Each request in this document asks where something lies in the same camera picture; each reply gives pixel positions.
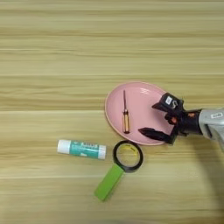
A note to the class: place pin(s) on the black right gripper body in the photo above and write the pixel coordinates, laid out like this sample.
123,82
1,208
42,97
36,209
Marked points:
189,122

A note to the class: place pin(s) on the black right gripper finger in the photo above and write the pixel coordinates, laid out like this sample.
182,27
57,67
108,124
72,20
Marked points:
154,134
157,107

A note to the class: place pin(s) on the pink oval plate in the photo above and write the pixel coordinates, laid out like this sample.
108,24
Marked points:
141,96

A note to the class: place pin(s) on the white teal glue stick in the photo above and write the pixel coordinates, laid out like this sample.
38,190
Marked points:
81,148

